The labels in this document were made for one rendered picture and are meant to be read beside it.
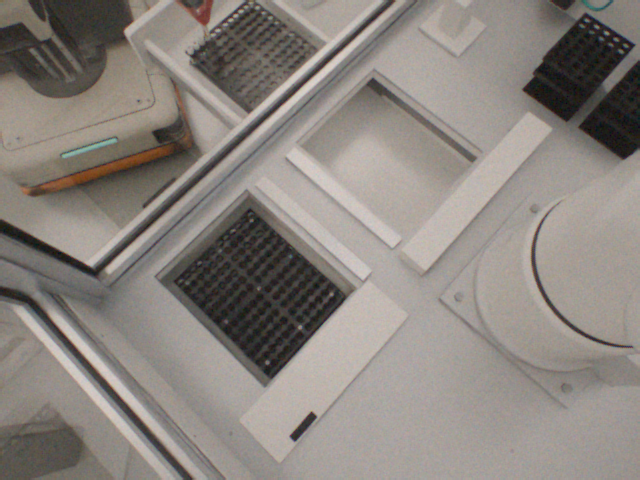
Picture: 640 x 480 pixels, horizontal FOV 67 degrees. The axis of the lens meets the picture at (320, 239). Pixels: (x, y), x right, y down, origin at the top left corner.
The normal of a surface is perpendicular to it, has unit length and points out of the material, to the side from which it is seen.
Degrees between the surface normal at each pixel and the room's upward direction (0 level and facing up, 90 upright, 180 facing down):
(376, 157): 0
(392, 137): 0
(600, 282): 73
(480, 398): 0
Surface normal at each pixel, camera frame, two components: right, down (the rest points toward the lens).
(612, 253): -0.66, 0.59
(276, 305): -0.01, -0.30
